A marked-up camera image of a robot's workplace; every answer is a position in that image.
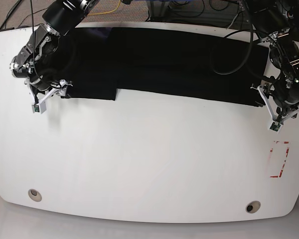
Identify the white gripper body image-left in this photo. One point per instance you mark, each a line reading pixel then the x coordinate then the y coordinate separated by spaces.
pixel 40 97

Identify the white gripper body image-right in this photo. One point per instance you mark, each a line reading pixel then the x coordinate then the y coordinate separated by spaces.
pixel 279 110

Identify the black t-shirt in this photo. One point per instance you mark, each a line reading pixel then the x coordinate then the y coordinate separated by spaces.
pixel 100 61

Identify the red tape rectangle marking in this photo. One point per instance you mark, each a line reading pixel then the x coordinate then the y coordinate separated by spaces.
pixel 277 158

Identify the wrist camera board image-right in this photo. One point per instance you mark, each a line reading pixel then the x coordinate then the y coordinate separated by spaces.
pixel 275 127

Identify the wrist camera board image-left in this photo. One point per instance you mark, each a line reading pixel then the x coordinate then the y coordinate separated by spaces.
pixel 35 109

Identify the right table cable grommet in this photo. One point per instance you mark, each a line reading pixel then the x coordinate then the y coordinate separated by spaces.
pixel 253 207

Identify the table cable grommet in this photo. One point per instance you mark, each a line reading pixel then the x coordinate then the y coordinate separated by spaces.
pixel 34 195
pixel 253 207

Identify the left table cable grommet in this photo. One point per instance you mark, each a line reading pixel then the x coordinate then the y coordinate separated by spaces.
pixel 34 195

